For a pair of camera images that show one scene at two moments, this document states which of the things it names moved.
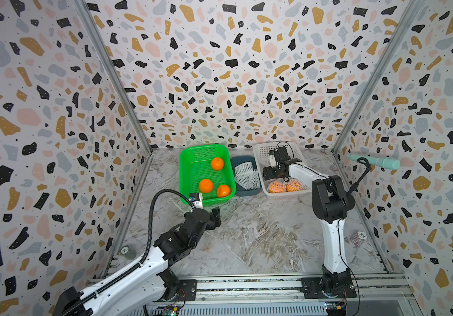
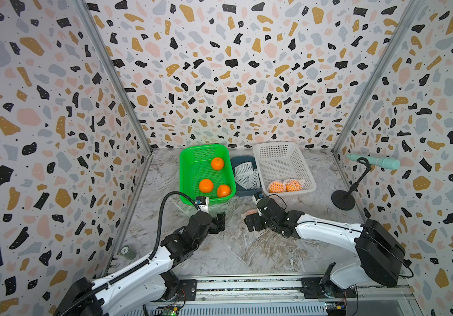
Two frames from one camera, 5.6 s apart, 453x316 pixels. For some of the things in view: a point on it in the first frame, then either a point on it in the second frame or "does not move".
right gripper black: x=268 y=172 to x=250 y=223
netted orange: x=223 y=191 does not move
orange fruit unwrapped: x=217 y=163 does not move
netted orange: x=206 y=185 does not move
